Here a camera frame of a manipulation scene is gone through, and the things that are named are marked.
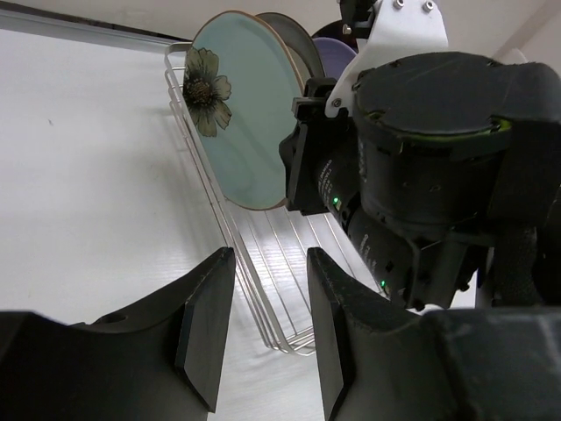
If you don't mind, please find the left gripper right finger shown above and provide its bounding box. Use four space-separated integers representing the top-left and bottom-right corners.
307 247 430 420

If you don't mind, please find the wire dish rack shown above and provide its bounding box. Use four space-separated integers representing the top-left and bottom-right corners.
164 42 380 356

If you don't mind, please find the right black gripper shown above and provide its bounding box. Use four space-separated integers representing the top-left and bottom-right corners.
279 52 560 307

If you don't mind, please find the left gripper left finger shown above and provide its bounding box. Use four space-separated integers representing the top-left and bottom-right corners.
65 247 236 413

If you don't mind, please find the dark striped rim plate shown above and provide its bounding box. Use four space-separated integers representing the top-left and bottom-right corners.
312 19 345 42

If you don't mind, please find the clear glass plate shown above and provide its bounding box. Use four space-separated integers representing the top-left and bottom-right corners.
182 11 303 211

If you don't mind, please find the purple plastic plate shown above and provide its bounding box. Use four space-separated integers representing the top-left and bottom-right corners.
313 37 357 79

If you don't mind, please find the brown rim cream bowl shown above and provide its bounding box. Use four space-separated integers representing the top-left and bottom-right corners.
257 12 325 83

